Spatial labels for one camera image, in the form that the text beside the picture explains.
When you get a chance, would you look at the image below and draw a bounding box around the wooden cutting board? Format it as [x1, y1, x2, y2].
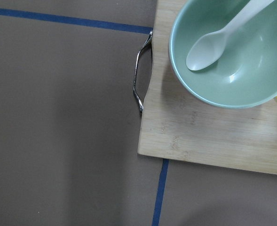
[138, 0, 277, 175]

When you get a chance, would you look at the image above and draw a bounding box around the white spoon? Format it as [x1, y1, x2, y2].
[186, 0, 273, 71]

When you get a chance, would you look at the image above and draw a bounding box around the green bowl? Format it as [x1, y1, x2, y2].
[169, 0, 277, 108]

